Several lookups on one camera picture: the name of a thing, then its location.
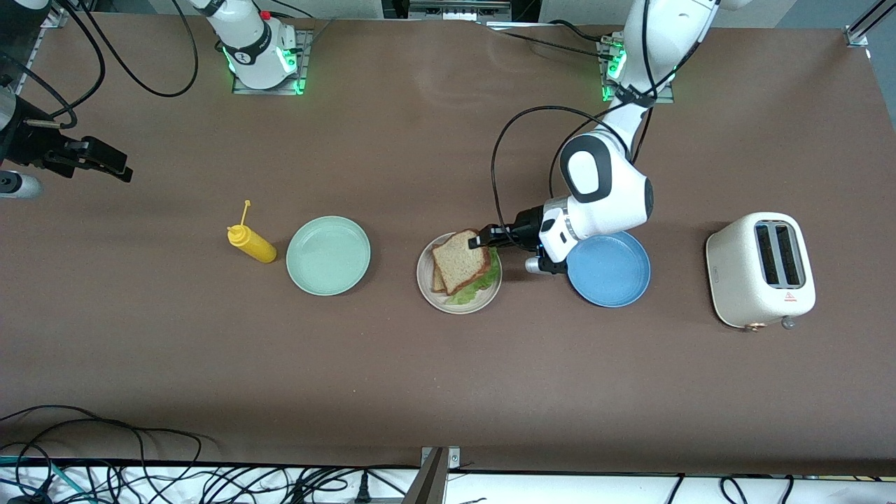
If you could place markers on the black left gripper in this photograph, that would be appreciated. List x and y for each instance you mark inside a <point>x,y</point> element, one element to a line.
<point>526,226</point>

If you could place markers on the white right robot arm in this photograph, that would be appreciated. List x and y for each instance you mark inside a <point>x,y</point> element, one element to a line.
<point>255,56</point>

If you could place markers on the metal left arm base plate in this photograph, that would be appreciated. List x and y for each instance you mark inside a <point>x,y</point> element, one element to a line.
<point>665,99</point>

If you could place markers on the flat silver metal strip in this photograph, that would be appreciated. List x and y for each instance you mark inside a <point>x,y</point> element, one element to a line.
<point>518,26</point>

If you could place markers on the white two-slot toaster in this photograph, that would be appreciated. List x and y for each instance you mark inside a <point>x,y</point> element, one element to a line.
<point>735,276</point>

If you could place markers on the small aluminium corner bracket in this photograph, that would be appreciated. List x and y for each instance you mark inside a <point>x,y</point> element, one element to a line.
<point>453,458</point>

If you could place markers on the yellow mustard squeeze bottle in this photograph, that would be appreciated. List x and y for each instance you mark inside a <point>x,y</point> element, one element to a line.
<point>255,246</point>

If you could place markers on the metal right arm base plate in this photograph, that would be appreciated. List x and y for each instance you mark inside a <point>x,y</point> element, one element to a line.
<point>305,49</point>

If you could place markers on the grey metal equipment frame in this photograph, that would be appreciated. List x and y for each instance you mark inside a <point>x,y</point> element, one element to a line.
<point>458,8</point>

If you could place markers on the brown bread slice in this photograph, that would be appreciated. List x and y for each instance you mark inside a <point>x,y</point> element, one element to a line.
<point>458,262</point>
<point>437,282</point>

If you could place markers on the dark metal beam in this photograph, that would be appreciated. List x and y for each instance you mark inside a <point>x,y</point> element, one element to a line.
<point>427,486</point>

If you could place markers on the aluminium frame rail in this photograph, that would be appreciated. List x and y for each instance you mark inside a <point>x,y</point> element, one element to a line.
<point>857,36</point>
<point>52,17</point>

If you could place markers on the beige plate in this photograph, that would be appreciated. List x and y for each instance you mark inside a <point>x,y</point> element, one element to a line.
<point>428,280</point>

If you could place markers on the black power plug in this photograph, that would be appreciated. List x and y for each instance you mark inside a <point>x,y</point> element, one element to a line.
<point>362,488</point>

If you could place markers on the blue plate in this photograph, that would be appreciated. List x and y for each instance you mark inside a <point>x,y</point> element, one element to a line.
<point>609,276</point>

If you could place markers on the green lettuce leaf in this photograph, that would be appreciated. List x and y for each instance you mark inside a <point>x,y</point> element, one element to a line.
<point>483,283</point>

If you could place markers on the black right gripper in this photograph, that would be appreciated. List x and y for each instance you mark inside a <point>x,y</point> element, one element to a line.
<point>28,142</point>

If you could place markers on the mint green plate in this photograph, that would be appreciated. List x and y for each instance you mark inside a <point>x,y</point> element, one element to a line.
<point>327,255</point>

